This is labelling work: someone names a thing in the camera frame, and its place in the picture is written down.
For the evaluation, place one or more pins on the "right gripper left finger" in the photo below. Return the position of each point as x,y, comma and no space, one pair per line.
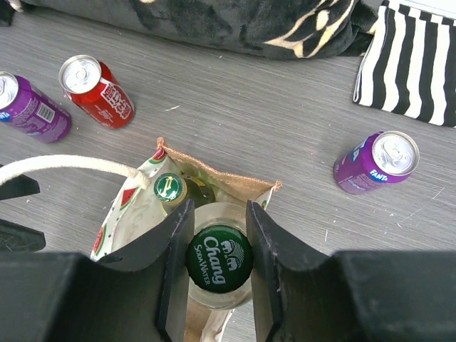
137,293

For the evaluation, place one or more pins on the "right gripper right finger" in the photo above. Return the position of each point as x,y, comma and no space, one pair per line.
301,294

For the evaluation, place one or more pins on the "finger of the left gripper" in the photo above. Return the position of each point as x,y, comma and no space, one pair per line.
15,183
18,238

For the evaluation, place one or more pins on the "clear glass bottle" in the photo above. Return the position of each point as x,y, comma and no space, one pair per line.
219,258

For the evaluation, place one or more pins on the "green glass bottle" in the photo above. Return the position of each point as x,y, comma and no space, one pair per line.
171,189

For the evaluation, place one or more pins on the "red cola can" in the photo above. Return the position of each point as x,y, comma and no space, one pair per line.
90,85

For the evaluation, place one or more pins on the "purple soda can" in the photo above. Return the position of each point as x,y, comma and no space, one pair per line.
383,158

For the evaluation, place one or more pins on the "purple can at left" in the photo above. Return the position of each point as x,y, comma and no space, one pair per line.
25,108

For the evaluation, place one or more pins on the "black white striped cloth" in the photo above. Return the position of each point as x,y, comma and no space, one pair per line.
409,67

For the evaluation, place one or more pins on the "black floral plush blanket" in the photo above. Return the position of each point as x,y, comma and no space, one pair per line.
278,29

